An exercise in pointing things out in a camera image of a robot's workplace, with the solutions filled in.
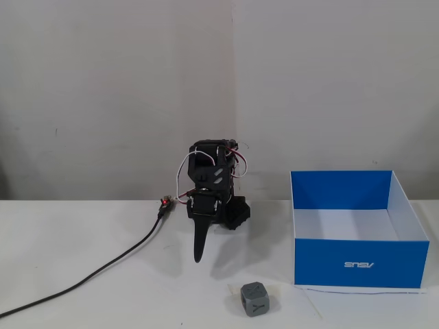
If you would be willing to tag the blue and white cardboard box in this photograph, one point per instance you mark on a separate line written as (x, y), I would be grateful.
(360, 260)

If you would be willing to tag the small controller board red LED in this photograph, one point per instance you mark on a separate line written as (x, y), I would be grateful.
(165, 205)

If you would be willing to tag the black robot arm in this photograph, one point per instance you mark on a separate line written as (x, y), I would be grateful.
(209, 171)

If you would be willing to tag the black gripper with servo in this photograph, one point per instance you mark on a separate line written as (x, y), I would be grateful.
(204, 206)

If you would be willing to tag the gray lettered cube block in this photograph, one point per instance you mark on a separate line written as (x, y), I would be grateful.
(254, 299)

